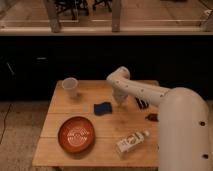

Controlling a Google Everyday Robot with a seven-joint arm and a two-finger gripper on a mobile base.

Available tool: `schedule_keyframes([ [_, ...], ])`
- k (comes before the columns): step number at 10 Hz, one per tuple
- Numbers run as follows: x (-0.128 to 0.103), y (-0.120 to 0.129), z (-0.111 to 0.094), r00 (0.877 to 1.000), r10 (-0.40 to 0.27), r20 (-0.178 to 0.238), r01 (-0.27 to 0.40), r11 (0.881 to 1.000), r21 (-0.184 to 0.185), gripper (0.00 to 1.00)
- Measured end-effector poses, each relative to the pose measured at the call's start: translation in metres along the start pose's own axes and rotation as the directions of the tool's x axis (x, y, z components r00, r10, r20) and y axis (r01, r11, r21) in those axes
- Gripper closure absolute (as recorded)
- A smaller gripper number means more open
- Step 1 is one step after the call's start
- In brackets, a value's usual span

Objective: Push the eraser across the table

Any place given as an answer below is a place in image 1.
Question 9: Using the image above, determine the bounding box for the black cable on floor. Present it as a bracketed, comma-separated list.
[0, 102, 13, 145]

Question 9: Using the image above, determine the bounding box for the dark brown small object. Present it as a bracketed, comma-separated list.
[145, 113, 158, 122]

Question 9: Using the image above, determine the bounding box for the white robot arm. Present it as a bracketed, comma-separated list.
[106, 66, 213, 171]

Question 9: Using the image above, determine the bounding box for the grey support post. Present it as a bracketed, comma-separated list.
[44, 0, 61, 33]
[112, 0, 121, 32]

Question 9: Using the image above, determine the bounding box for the wooden table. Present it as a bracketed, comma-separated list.
[33, 80, 158, 169]

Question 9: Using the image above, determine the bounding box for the grey support post middle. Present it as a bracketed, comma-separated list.
[112, 0, 121, 32]

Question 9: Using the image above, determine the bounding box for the red orange bowl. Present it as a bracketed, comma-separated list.
[57, 116, 95, 154]

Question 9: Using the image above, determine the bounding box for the clear plastic cup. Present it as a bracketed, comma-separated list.
[62, 77, 78, 98]

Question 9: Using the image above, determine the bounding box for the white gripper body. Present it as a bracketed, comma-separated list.
[112, 88, 128, 106]

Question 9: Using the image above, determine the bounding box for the white milk carton bottle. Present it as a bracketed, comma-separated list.
[116, 130, 150, 155]

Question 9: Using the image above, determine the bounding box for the black white eraser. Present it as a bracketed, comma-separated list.
[136, 98, 149, 109]

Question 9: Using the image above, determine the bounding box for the grey support post left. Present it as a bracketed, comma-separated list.
[44, 0, 61, 33]

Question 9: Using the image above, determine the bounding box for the blue sponge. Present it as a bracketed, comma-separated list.
[94, 102, 112, 116]

